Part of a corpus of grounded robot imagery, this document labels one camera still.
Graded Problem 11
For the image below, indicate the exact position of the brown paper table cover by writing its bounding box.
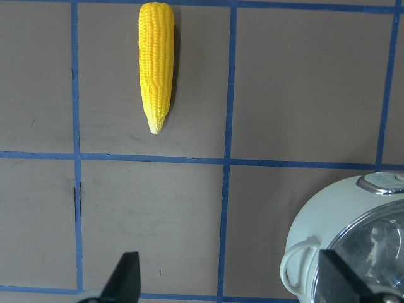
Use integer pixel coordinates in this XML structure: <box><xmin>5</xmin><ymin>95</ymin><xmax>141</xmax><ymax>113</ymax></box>
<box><xmin>1</xmin><ymin>1</ymin><xmax>403</xmax><ymax>302</ymax></box>

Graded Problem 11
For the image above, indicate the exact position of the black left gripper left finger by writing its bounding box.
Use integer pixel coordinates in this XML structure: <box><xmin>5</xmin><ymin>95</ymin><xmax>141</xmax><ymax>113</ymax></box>
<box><xmin>78</xmin><ymin>252</ymin><xmax>141</xmax><ymax>303</ymax></box>

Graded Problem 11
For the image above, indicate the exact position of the yellow corn cob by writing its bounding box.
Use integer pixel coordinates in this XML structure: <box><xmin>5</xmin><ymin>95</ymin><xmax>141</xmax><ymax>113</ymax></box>
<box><xmin>138</xmin><ymin>2</ymin><xmax>175</xmax><ymax>134</ymax></box>

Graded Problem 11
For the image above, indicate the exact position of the white cooking pot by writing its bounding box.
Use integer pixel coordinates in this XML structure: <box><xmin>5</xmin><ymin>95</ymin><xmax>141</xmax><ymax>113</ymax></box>
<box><xmin>280</xmin><ymin>172</ymin><xmax>403</xmax><ymax>302</ymax></box>

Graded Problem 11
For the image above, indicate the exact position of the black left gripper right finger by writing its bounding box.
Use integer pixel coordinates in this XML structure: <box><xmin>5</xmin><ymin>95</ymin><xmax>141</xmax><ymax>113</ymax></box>
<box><xmin>318</xmin><ymin>249</ymin><xmax>403</xmax><ymax>303</ymax></box>

